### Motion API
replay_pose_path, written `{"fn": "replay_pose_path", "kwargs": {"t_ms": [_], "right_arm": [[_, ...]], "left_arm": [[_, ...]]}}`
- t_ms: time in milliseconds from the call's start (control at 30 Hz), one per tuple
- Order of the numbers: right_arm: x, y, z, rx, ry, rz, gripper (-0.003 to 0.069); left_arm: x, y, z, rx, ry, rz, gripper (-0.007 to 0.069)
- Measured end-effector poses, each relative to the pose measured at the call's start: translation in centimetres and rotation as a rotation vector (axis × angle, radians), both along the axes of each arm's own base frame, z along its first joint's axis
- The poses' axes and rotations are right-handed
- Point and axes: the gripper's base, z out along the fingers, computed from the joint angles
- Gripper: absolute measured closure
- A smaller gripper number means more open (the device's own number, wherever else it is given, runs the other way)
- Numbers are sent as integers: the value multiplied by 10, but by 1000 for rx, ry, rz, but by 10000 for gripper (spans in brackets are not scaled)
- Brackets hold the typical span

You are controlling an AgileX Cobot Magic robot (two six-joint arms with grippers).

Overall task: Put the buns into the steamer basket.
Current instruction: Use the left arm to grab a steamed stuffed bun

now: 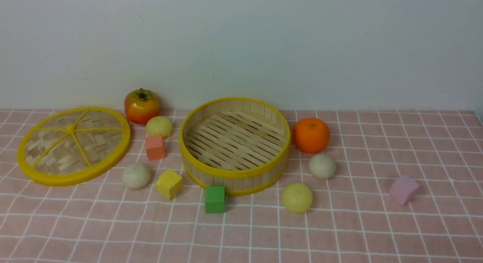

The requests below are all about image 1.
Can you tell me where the yellow bun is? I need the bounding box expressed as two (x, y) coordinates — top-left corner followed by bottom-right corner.
(146, 116), (173, 138)
(281, 182), (313, 214)

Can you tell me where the white bun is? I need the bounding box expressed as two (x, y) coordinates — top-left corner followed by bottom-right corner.
(122, 163), (152, 190)
(308, 154), (337, 179)

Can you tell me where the red orange persimmon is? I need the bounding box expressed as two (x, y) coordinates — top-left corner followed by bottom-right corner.
(124, 88), (162, 125)

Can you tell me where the bamboo steamer tray yellow rim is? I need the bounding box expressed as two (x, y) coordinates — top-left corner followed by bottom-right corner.
(179, 97), (291, 196)

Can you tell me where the bamboo steamer lid yellow rim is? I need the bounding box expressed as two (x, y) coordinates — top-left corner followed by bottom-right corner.
(17, 106), (131, 187)

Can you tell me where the orange tangerine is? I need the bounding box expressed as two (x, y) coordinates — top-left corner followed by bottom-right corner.
(292, 117), (331, 154)

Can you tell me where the green cube block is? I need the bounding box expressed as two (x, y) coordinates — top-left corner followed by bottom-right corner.
(204, 186), (226, 214)

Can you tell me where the salmon pink cube block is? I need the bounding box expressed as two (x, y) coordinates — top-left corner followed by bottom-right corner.
(145, 135), (167, 160)

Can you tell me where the yellow cube block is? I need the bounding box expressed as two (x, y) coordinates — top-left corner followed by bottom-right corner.
(155, 169), (183, 200)

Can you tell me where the pink checkered tablecloth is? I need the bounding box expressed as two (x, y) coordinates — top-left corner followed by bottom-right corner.
(0, 108), (483, 263)

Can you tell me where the pink purple block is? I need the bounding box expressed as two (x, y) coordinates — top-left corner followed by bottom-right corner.
(389, 175), (420, 206)

